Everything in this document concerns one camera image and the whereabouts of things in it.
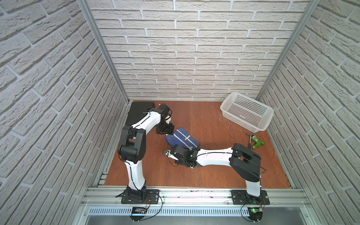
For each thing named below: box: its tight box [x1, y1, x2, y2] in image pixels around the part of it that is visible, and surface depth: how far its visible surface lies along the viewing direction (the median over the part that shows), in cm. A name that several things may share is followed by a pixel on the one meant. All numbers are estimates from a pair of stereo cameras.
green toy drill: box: [250, 135, 265, 150], surface depth 96 cm
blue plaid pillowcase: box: [164, 127, 201, 149], surface depth 97 cm
